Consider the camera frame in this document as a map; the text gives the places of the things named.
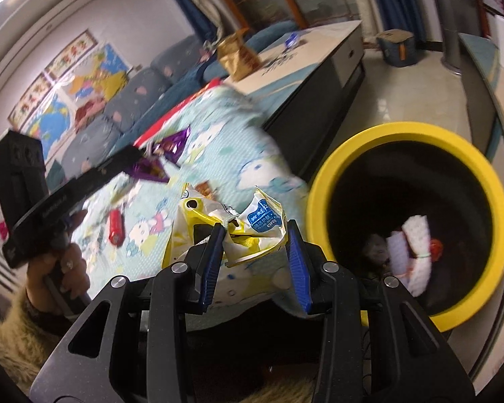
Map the beige top coffee table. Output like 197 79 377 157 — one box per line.
225 20 365 181

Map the China map poster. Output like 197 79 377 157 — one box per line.
61 42 130 106

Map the blue grey sofa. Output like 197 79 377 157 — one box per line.
45 19 300 178

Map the furry beige sleeve forearm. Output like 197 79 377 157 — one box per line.
0 287 71 395

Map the person left hand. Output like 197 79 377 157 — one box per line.
25 242 91 314

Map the small blue stool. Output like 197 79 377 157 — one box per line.
376 29 418 68

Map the blue candy wrapper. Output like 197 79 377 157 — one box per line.
285 32 300 50

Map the red cylindrical bottle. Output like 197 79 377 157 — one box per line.
108 208 125 247

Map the yellow rimmed trash bin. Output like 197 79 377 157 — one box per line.
306 122 504 331

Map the red trash in bin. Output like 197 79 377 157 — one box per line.
430 238 444 262

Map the silver tower air conditioner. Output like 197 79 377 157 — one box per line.
434 0 461 76

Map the Hello Kitty teal blanket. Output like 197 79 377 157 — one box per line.
73 84 308 328

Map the world map poster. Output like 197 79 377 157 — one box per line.
22 92 73 160

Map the brown paper bag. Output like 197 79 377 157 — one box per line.
216 32 262 82

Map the white foam net bundle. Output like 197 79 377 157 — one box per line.
387 215 432 298

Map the purple orange snack wrapper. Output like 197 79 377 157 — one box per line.
124 127 191 183

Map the floral banner poster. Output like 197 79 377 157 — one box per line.
8 29 98 130

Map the yellow snack wrapper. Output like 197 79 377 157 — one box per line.
162 184 288 267

